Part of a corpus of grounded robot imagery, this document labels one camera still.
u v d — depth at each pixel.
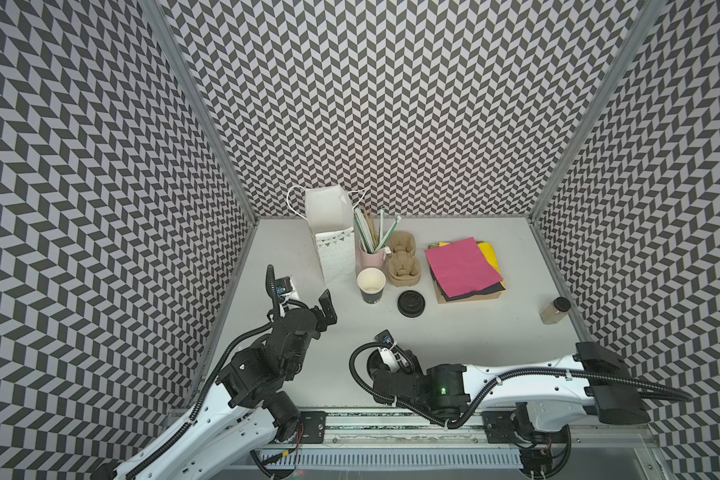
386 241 0.97
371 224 0.99
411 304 0.92
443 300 0.91
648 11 0.67
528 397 0.45
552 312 0.87
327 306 0.62
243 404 0.45
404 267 0.99
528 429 0.61
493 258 1.02
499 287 0.93
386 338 0.61
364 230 0.97
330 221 1.02
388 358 0.63
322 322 0.62
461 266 0.99
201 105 0.88
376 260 0.99
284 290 0.57
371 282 0.92
